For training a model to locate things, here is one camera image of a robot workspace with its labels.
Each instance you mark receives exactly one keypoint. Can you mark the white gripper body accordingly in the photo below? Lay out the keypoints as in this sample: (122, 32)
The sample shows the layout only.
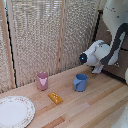
(97, 69)

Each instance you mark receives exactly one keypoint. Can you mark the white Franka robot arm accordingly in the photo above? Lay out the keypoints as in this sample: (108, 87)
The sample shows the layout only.
(106, 50)

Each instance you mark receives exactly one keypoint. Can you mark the dark brown drawer cabinet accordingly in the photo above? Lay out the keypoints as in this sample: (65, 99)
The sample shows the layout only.
(100, 30)

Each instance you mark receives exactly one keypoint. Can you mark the blue cup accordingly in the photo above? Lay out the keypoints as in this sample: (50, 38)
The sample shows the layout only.
(80, 82)

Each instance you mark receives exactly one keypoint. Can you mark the yellow rectangular block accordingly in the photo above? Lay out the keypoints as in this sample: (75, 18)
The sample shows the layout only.
(55, 98)

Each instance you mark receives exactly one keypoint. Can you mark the white rounded object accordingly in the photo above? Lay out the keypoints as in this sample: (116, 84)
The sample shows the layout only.
(122, 116)

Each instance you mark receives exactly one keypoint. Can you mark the pink cup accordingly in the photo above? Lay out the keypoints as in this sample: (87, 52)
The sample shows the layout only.
(42, 81)

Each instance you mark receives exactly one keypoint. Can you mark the white floral rim plate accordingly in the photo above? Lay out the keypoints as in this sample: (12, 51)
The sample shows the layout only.
(15, 111)

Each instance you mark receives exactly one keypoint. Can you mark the slanted wooden post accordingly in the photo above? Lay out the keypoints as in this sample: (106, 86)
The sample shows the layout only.
(7, 43)

